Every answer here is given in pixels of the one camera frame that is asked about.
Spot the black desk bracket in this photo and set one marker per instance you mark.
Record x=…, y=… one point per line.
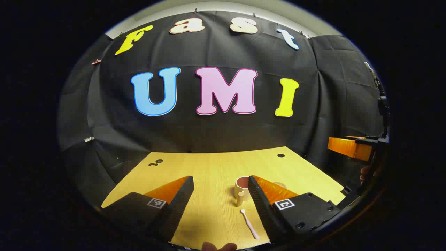
x=347, y=190

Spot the black backdrop cloth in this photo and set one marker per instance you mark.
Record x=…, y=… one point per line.
x=216, y=132

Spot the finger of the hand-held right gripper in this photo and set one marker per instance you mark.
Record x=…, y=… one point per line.
x=348, y=146

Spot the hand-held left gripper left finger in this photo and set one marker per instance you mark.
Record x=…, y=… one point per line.
x=181, y=202

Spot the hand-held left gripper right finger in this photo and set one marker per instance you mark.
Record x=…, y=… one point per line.
x=259, y=205

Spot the beige cup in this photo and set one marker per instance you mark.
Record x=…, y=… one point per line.
x=240, y=190

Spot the round cork coaster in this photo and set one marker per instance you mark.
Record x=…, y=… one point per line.
x=280, y=184

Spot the copper cloth clip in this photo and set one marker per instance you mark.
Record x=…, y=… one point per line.
x=95, y=62

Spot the wooden desktop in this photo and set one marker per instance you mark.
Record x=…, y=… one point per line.
x=216, y=174

